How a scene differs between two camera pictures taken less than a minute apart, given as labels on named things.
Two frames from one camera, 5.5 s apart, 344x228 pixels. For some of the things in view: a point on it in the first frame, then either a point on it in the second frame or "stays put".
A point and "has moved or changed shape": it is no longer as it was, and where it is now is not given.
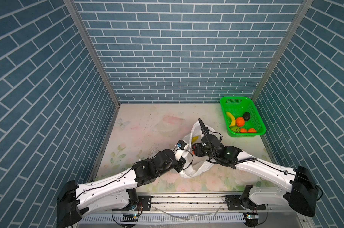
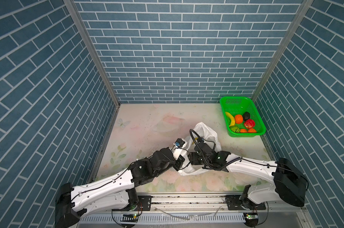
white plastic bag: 195,165 stays put
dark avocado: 246,115 stays put
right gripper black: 197,150 → 192,156
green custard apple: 235,129 stays put
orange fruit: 240,121 has moved or changed shape
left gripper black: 181,163 stays put
